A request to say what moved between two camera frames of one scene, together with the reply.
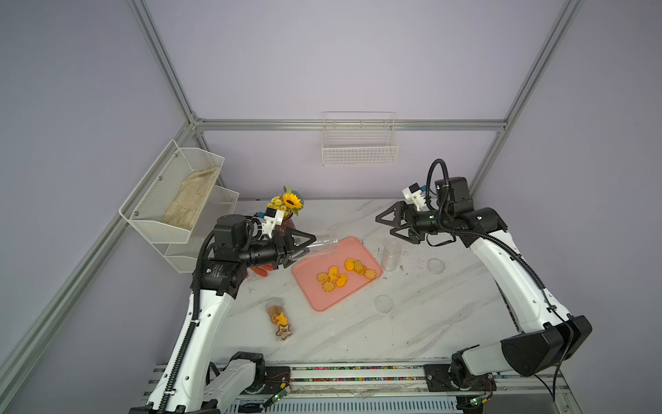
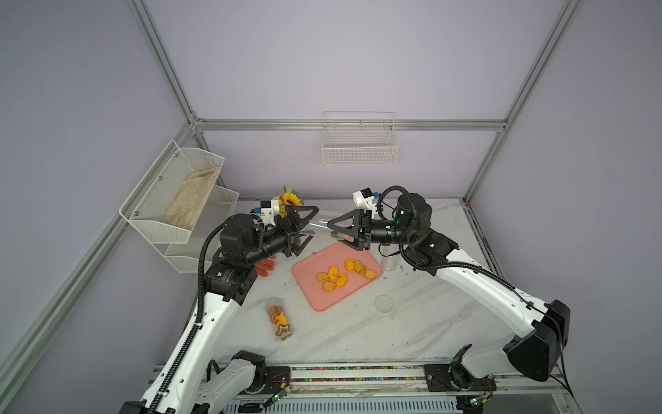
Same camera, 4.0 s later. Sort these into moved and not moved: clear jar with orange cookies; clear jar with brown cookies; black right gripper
Moved: black right gripper; clear jar with orange cookies
Not moved: clear jar with brown cookies
